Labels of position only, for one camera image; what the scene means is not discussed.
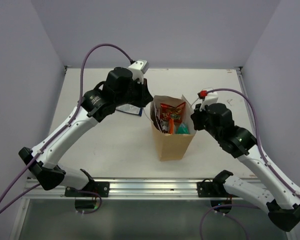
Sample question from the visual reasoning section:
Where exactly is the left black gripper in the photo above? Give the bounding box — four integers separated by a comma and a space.
115, 75, 154, 107

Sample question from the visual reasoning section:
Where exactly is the blue snack bag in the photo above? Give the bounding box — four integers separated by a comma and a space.
116, 104, 143, 117

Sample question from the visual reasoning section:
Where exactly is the teal Fox's candy bag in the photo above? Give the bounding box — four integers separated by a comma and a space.
175, 122, 191, 135

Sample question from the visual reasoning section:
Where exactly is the small red snack packet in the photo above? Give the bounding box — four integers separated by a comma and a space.
160, 101, 186, 124

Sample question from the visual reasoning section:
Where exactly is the orange snack packet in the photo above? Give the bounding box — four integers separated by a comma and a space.
168, 118, 175, 135

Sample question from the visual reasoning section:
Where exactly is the brown chip bag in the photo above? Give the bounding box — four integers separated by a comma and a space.
150, 103, 162, 133

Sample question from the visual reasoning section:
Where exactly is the red Doritos chip bag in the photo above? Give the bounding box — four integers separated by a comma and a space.
159, 118, 170, 134

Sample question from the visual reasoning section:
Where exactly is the brown paper bag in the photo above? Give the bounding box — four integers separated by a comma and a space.
149, 95, 196, 162

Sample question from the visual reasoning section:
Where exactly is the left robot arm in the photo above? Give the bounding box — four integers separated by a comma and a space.
18, 61, 153, 197

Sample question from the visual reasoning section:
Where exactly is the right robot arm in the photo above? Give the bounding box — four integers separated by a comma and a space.
190, 103, 300, 232

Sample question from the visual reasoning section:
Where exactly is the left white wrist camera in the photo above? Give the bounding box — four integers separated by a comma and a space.
127, 59, 149, 84

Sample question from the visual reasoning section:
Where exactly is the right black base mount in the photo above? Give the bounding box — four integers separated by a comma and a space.
196, 178, 233, 207

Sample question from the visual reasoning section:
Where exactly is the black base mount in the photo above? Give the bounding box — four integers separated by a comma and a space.
64, 181, 110, 214
196, 178, 233, 207

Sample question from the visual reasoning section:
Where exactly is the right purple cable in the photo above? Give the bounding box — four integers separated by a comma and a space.
198, 87, 300, 240

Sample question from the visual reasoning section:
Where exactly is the purple cable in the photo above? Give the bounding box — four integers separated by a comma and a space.
198, 87, 300, 240
0, 43, 136, 219

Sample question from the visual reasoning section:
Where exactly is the aluminium front rail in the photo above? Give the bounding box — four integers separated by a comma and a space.
22, 177, 283, 200

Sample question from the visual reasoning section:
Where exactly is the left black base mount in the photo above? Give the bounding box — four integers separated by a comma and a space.
64, 181, 110, 214

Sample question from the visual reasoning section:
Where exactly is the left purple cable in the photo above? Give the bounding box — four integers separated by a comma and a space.
0, 43, 136, 219

